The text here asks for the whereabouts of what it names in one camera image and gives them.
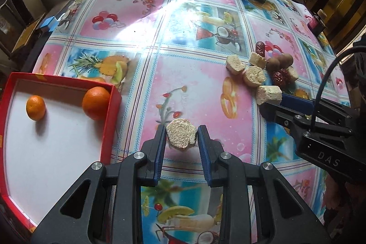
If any brown kiwi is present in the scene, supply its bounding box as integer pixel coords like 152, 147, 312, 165
278, 53, 294, 67
266, 57, 281, 72

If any beige puffed rice cake piece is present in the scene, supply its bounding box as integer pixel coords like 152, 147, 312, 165
242, 66, 266, 88
287, 67, 300, 82
166, 118, 198, 151
226, 54, 246, 75
249, 51, 267, 67
255, 85, 283, 105

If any large orange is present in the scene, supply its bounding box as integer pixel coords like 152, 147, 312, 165
82, 86, 111, 121

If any red cardboard box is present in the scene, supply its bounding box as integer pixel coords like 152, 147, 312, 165
0, 72, 122, 233

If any blue foam block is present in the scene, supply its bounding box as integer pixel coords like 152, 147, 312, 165
39, 16, 59, 31

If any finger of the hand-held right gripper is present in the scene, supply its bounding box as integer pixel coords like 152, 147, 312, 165
259, 102, 310, 134
282, 93, 358, 119

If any black cable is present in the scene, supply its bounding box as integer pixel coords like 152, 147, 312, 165
310, 45, 366, 131

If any wooden desk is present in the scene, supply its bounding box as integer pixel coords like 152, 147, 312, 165
11, 13, 48, 54

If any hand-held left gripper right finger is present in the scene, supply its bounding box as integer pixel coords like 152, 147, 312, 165
197, 124, 333, 244

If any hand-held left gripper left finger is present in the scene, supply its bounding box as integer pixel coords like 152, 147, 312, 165
30, 124, 167, 244

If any small orange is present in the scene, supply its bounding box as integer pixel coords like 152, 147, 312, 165
26, 95, 47, 121

